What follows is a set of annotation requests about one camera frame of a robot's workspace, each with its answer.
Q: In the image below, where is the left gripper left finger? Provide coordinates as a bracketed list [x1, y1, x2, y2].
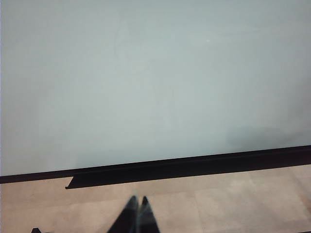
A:
[106, 195, 140, 233]

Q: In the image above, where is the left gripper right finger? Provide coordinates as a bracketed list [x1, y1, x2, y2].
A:
[140, 195, 161, 233]

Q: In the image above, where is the black whiteboard tray rail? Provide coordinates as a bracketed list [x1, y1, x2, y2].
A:
[65, 148, 311, 190]

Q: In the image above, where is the whiteboard with black frame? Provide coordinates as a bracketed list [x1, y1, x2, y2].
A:
[0, 0, 311, 184]

